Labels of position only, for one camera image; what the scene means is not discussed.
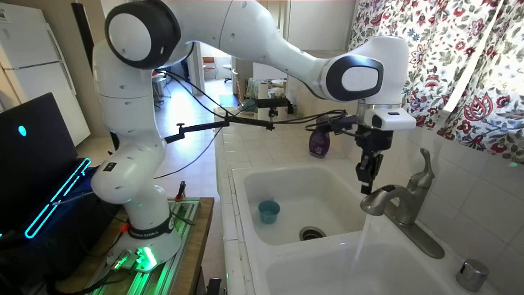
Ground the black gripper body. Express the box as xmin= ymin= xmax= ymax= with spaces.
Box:
xmin=356 ymin=126 xmax=393 ymax=157

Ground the grey metal kitchen faucet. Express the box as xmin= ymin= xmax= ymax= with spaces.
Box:
xmin=361 ymin=147 xmax=446 ymax=259

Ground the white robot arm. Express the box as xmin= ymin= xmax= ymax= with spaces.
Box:
xmin=92 ymin=0 xmax=416 ymax=272

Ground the purple soap bottle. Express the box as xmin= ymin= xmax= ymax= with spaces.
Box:
xmin=310 ymin=129 xmax=331 ymax=159

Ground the sink drain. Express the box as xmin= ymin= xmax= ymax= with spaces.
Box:
xmin=300 ymin=226 xmax=326 ymax=241

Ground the white double basin sink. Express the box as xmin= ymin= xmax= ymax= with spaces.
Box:
xmin=231 ymin=164 xmax=500 ymax=295

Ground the blue cup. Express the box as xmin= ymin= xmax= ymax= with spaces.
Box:
xmin=259 ymin=200 xmax=280 ymax=224

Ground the floral red curtain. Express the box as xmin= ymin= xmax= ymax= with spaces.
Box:
xmin=351 ymin=0 xmax=524 ymax=164

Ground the chrome sink cap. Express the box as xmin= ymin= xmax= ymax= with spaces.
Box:
xmin=456 ymin=259 xmax=490 ymax=291

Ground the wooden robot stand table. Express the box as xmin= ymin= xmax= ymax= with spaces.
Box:
xmin=48 ymin=196 xmax=220 ymax=295

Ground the black laptop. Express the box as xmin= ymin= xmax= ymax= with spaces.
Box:
xmin=0 ymin=91 xmax=108 ymax=250

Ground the white refrigerator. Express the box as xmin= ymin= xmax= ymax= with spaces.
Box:
xmin=0 ymin=3 xmax=90 ymax=146

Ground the black cable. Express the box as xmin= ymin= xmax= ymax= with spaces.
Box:
xmin=153 ymin=67 xmax=362 ymax=182

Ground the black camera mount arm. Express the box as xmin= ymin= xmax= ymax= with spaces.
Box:
xmin=164 ymin=116 xmax=275 ymax=144

